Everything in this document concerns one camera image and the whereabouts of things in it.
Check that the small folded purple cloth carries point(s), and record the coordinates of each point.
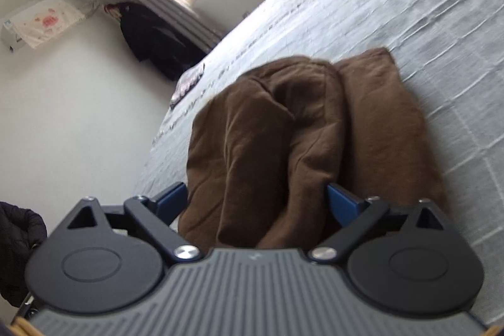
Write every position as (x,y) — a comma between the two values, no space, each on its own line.
(189,84)

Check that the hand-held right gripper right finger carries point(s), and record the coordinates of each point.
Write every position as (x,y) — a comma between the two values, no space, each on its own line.
(342,204)

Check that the dark hanging clothes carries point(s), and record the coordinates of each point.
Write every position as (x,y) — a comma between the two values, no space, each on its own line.
(157,40)

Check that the air conditioner with floral cover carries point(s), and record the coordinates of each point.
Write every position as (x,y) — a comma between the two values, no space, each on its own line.
(35,23)

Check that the bed with grey checked sheet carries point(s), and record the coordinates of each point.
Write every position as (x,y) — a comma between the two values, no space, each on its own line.
(413,25)

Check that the brown coat with fleece collar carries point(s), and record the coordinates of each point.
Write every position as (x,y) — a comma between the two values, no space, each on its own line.
(275,147)

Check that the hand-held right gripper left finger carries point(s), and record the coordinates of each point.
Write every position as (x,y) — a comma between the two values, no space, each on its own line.
(171,204)

